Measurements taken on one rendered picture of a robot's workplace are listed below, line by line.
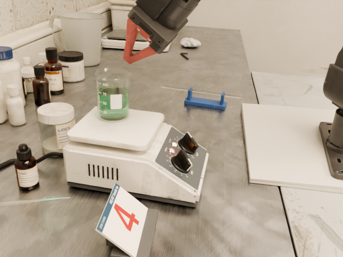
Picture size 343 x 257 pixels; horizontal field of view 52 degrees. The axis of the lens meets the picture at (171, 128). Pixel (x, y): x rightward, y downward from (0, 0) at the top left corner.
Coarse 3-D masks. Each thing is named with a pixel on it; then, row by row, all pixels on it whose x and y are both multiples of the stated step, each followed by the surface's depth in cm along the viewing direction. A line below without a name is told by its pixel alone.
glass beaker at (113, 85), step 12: (96, 72) 51; (108, 72) 54; (120, 72) 54; (96, 84) 52; (108, 84) 50; (120, 84) 51; (108, 96) 51; (120, 96) 51; (108, 108) 52; (120, 108) 52; (108, 120) 53; (120, 120) 53
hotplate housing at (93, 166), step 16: (160, 128) 56; (80, 144) 50; (160, 144) 52; (64, 160) 50; (80, 160) 49; (96, 160) 49; (112, 160) 48; (128, 160) 48; (144, 160) 48; (80, 176) 51; (96, 176) 50; (112, 176) 49; (128, 176) 49; (144, 176) 48; (160, 176) 48; (176, 176) 48; (128, 192) 50; (144, 192) 49; (160, 192) 49; (176, 192) 48; (192, 192) 48
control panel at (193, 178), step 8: (168, 136) 55; (176, 136) 56; (168, 144) 53; (160, 152) 50; (168, 152) 51; (176, 152) 53; (200, 152) 57; (160, 160) 49; (168, 160) 50; (192, 160) 54; (200, 160) 55; (168, 168) 48; (192, 168) 52; (200, 168) 53; (184, 176) 49; (192, 176) 50; (200, 176) 51; (192, 184) 49
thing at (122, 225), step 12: (120, 192) 46; (120, 204) 45; (132, 204) 46; (120, 216) 43; (132, 216) 45; (108, 228) 40; (120, 228) 42; (132, 228) 43; (120, 240) 40; (132, 240) 42; (132, 252) 40
